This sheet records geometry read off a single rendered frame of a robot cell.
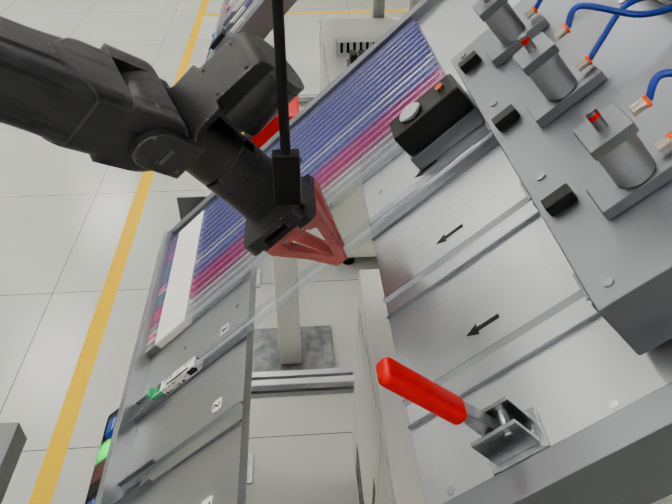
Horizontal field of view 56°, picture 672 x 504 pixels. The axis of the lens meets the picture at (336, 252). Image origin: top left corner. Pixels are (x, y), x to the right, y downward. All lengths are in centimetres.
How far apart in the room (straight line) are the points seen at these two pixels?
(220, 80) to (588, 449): 36
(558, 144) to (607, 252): 10
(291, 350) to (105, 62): 136
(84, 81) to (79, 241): 199
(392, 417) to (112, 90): 61
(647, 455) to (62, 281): 205
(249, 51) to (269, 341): 142
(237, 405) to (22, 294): 168
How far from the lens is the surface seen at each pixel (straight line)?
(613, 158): 35
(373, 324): 103
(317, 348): 184
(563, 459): 37
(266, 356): 182
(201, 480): 63
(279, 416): 170
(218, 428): 64
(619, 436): 36
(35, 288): 227
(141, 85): 50
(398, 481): 85
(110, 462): 76
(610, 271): 35
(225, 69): 52
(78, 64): 46
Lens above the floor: 133
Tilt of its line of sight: 37 degrees down
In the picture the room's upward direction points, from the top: straight up
